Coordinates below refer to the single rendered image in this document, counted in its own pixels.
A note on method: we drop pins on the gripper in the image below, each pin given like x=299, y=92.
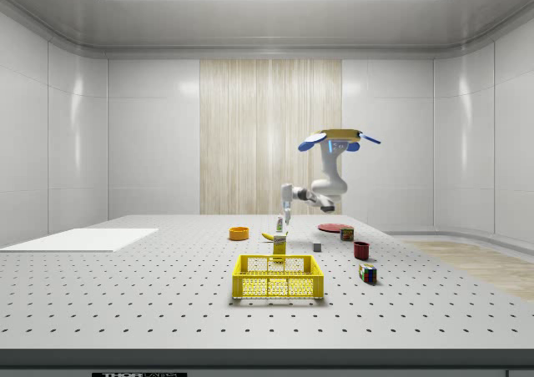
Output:
x=287, y=211

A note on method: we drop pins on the banana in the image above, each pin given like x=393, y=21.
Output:
x=267, y=237

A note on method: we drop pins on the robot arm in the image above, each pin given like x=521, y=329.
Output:
x=331, y=168

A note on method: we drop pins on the small white bottle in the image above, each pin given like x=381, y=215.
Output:
x=279, y=224

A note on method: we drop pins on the yellow white box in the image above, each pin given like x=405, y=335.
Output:
x=279, y=245

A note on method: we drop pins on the red plate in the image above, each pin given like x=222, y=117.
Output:
x=329, y=227

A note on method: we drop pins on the grey cube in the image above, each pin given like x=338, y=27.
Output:
x=317, y=247

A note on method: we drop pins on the yellow bowl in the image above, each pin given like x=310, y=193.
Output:
x=239, y=234

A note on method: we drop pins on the flat-sided can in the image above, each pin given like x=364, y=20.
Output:
x=347, y=235

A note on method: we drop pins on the yellow basket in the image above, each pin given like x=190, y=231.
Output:
x=277, y=287

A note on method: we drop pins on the red mug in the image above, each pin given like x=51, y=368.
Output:
x=361, y=252

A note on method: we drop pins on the puzzle cube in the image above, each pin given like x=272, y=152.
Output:
x=367, y=274

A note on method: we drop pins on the white board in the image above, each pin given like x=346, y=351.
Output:
x=79, y=239

